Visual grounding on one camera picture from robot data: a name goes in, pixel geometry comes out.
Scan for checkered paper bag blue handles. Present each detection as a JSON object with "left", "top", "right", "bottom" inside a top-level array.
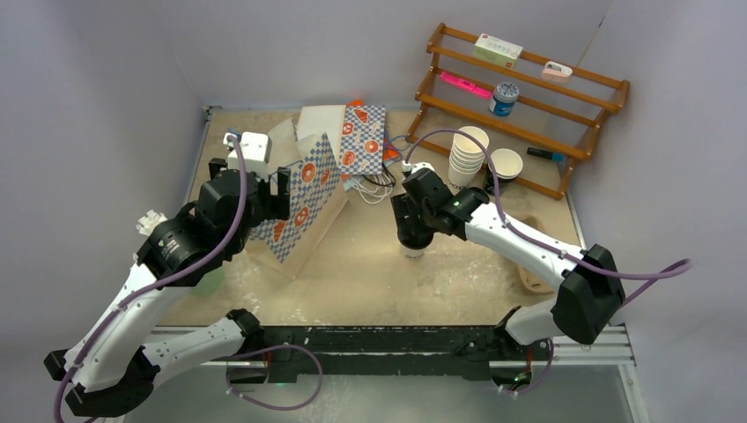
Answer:
[{"left": 245, "top": 119, "right": 347, "bottom": 279}]

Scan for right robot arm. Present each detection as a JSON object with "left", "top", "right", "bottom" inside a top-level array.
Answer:
[{"left": 391, "top": 164, "right": 625, "bottom": 359}]

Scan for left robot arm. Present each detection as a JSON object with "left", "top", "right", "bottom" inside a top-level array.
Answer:
[{"left": 44, "top": 160, "right": 291, "bottom": 422}]

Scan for stack of white paper cups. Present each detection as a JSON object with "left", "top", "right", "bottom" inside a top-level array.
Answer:
[{"left": 448, "top": 126, "right": 490, "bottom": 189}]

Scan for wrapped white straws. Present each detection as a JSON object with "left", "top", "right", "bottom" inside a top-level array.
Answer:
[{"left": 136, "top": 210, "right": 167, "bottom": 237}]

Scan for dark paper cup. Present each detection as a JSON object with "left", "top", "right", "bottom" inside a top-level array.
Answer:
[{"left": 484, "top": 148, "right": 523, "bottom": 195}]

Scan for stack of flat paper bags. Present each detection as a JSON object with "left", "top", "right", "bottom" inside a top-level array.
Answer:
[{"left": 294, "top": 100, "right": 412, "bottom": 205}]

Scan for black blue marker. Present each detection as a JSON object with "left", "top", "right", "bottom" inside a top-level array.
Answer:
[{"left": 526, "top": 147, "right": 565, "bottom": 162}]

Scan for stack of pulp carriers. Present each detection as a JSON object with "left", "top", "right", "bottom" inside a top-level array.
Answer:
[{"left": 517, "top": 215, "right": 554, "bottom": 296}]

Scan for pink highlighter pen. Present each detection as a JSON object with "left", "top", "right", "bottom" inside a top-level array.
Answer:
[{"left": 439, "top": 71, "right": 492, "bottom": 100}]

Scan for blue white jar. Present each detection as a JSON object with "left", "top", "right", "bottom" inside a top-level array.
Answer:
[{"left": 488, "top": 82, "right": 520, "bottom": 117}]

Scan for wooden shelf rack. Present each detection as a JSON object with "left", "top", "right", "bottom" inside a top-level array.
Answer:
[{"left": 405, "top": 22, "right": 630, "bottom": 200}]

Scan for white green box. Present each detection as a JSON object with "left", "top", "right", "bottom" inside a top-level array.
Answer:
[{"left": 472, "top": 33, "right": 523, "bottom": 69}]

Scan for white pink small device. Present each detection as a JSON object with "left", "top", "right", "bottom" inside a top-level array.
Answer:
[{"left": 541, "top": 61, "right": 573, "bottom": 85}]

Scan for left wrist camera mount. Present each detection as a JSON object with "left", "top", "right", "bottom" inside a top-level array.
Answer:
[{"left": 223, "top": 131, "right": 271, "bottom": 180}]

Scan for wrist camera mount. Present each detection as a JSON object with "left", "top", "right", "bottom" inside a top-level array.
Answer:
[
  {"left": 402, "top": 161, "right": 434, "bottom": 179},
  {"left": 223, "top": 131, "right": 271, "bottom": 180}
]

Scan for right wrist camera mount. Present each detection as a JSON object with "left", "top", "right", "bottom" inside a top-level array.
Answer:
[{"left": 402, "top": 161, "right": 434, "bottom": 179}]

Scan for black aluminium base frame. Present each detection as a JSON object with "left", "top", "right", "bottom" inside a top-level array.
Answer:
[{"left": 125, "top": 323, "right": 637, "bottom": 390}]

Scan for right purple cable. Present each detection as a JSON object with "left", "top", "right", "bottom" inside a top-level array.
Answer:
[{"left": 403, "top": 128, "right": 694, "bottom": 398}]

